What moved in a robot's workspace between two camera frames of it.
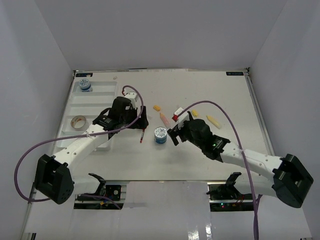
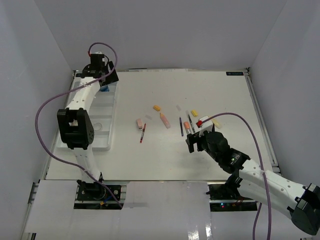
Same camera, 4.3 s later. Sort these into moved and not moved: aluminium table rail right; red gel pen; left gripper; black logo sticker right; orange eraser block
Moved: left gripper
Not moved: aluminium table rail right; red gel pen; orange eraser block; black logo sticker right
